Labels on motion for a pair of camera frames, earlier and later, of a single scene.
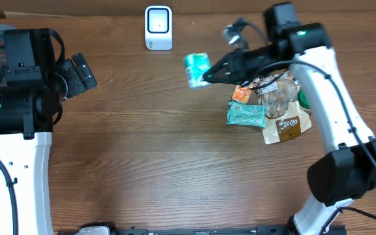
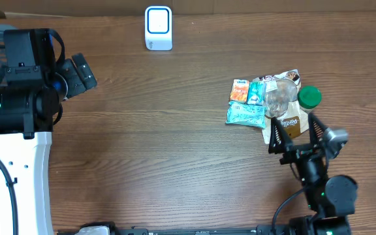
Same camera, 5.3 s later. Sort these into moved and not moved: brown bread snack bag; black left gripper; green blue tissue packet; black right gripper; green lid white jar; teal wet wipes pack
Moved: green blue tissue packet; black right gripper
Not moved: green lid white jar; teal wet wipes pack; black left gripper; brown bread snack bag
